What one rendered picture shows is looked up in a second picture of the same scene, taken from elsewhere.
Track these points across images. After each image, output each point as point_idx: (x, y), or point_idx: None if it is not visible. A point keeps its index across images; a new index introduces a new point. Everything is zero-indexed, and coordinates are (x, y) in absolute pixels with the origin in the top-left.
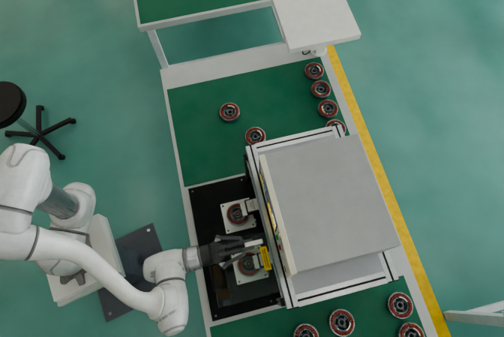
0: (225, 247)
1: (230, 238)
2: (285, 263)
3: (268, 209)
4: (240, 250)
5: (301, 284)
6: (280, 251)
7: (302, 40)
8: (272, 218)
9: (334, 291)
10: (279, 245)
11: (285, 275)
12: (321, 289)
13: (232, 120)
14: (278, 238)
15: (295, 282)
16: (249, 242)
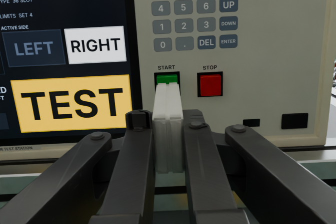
0: (130, 217)
1: (55, 181)
2: (280, 51)
3: (39, 150)
4: (202, 140)
5: (335, 125)
6: (224, 119)
7: None
8: (83, 84)
9: (331, 95)
10: (201, 76)
11: (317, 148)
12: (335, 104)
13: None
14: (174, 63)
15: (335, 132)
16: (160, 105)
